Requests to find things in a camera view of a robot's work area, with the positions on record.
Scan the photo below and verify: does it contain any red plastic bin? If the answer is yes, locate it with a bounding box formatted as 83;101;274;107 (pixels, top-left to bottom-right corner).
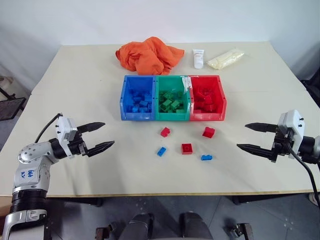
188;74;228;122

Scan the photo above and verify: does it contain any clear bag of pale contents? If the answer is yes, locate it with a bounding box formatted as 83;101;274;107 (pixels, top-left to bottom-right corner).
206;47;246;71

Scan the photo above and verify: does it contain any dark rounded shape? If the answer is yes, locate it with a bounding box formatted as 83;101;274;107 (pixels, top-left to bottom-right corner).
124;212;155;240

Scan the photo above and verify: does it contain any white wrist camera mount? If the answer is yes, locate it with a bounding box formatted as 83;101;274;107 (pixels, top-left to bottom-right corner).
55;115;78;159
277;109;307;160

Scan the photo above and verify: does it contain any green plastic bin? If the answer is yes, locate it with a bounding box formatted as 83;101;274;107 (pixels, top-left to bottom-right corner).
154;74;193;122

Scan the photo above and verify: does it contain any crumpled orange cloth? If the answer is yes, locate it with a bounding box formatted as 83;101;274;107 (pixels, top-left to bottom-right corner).
115;36;186;76

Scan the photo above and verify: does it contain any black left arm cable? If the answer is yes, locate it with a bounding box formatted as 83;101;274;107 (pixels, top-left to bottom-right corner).
34;112;63;144

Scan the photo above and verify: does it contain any white squeeze tube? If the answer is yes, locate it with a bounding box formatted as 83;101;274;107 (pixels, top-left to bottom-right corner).
192;49;206;70

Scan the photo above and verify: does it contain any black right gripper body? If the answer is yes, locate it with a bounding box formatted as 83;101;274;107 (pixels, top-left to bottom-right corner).
268;124;294;164

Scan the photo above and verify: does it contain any blue plastic bin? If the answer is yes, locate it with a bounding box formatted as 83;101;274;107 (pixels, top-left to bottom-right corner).
119;74;158;122

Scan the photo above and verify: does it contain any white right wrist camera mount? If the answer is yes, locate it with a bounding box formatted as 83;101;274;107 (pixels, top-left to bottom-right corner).
277;109;307;160

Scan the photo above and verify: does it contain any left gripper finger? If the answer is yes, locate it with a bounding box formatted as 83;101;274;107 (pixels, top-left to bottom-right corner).
86;140;116;158
77;121;106;134

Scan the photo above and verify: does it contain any white torn label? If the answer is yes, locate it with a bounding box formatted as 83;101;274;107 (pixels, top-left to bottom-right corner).
182;75;192;95

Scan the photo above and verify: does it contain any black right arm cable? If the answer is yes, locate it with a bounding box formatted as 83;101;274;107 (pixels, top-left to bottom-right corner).
284;141;320;206

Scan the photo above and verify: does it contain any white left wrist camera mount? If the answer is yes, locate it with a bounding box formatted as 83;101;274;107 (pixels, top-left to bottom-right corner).
55;115;78;159

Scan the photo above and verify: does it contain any black table frame bar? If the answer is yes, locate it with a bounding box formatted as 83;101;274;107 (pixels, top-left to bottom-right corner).
232;194;311;206

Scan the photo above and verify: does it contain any black metal stand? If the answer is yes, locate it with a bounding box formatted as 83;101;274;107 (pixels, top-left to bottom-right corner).
0;74;27;124

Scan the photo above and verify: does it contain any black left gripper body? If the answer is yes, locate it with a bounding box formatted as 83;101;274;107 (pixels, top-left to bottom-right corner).
66;125;90;157

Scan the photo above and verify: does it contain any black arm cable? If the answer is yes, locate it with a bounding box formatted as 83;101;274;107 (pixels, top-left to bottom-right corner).
284;141;320;206
34;112;63;144

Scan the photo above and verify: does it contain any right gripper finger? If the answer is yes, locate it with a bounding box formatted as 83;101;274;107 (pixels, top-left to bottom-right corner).
244;122;278;133
236;143;274;161

